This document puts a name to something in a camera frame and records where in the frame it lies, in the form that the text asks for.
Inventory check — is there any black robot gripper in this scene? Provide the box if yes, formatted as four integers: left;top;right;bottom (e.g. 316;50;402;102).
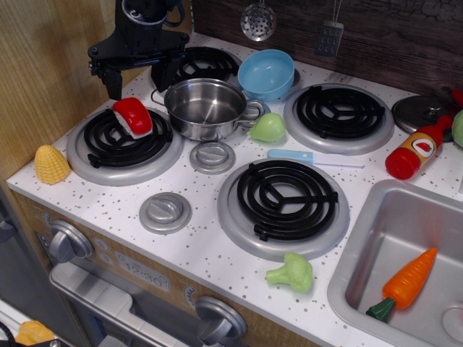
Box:
88;1;190;100

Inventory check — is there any red and white toy sushi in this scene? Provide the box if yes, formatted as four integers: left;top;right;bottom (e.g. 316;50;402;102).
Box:
112;98;153;140

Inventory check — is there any small stainless steel pan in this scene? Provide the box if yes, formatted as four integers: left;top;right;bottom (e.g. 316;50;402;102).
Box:
160;78;269;142

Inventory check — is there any back left stove burner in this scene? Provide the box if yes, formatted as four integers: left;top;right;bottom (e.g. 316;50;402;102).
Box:
172;46;242;87

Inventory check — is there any stove burner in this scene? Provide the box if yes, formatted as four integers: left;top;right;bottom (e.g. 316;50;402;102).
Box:
172;46;242;87
67;108;184;187
217;159;350;262
284;83;394;156

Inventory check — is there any front left stove burner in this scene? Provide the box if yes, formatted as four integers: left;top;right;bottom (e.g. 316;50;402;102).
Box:
67;108;184;187

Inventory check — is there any upper silver stovetop knob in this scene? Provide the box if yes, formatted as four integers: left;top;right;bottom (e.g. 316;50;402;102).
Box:
190;142;236;175

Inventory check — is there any silver stovetop knob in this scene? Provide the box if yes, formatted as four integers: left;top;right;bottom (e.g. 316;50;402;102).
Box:
190;142;236;175
139;192;192;235

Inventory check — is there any yellow toy corn cob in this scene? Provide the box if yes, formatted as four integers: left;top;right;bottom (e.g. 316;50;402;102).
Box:
35;145;71;184

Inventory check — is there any light blue plastic bowl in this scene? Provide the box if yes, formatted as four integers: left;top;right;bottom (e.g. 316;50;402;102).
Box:
237;49;295;102

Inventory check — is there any hanging metal strainer ladle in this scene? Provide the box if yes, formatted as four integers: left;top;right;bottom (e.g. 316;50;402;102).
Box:
240;0;277;42

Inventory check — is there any lower silver stovetop knob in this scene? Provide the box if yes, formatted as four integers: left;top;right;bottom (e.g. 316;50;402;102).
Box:
139;192;192;235

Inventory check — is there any pale green toy onion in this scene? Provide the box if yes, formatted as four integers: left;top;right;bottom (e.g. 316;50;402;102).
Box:
247;113;286;142

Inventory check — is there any left silver oven knob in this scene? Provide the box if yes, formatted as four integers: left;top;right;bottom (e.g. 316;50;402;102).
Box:
48;220;94;263

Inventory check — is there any silver oven knob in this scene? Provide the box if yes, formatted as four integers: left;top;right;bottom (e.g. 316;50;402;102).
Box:
48;220;94;263
195;296;247;346

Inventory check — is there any front right stove burner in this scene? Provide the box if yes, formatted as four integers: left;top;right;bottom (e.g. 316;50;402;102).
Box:
217;159;350;262

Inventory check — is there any hanging metal spatula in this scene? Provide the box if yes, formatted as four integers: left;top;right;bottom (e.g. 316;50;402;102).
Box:
314;1;344;58

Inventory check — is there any back right stove burner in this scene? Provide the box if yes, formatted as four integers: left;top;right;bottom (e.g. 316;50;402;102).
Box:
284;83;394;156

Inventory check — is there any green toy broccoli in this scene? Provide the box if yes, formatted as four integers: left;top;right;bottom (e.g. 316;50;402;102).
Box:
266;252;313;293

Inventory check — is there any right silver oven knob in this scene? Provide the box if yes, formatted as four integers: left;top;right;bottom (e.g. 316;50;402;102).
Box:
195;296;247;346

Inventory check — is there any yellow toy food below stove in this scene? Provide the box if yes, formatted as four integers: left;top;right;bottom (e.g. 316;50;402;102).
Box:
15;320;54;346

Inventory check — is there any stainless steel pot lid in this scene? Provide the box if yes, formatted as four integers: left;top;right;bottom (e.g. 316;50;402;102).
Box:
392;95;459;134

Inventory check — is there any red toy ketchup bottle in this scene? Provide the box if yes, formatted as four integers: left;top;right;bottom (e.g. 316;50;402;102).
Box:
385;115;453;180

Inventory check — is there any silver toy sink basin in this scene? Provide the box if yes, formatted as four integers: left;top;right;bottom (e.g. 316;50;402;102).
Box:
328;180;462;346

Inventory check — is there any red toy pepper at edge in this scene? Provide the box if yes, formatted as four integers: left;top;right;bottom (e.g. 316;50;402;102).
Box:
451;89;463;108

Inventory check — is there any green toy vegetable at edge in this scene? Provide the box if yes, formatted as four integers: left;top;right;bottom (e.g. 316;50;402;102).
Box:
451;111;463;147

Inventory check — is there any orange toy carrot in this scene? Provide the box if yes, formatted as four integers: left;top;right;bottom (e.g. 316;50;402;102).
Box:
366;247;438;322

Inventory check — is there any blue handled toy knife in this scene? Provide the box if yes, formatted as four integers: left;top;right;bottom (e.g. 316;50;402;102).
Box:
267;149;365;168

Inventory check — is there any silver oven door handle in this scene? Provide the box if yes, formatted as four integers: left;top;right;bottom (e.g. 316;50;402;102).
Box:
49;263;185;346

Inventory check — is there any black cable loop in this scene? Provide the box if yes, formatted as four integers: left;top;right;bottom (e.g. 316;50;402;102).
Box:
0;321;17;347

